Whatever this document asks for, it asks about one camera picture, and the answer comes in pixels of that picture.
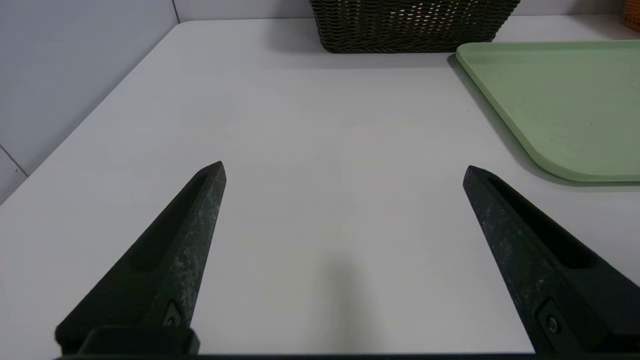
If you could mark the light green plastic tray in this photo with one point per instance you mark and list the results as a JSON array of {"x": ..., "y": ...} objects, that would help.
[{"x": 565, "y": 100}]

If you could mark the orange wicker basket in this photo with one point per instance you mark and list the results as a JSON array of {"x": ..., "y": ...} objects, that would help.
[{"x": 631, "y": 15}]

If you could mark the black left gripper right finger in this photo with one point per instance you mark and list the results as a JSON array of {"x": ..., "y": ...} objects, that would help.
[{"x": 550, "y": 280}]

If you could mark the dark brown wicker basket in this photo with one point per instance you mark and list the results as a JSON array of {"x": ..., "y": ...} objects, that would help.
[{"x": 410, "y": 25}]

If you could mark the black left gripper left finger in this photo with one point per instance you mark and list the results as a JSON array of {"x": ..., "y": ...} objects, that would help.
[{"x": 165, "y": 270}]

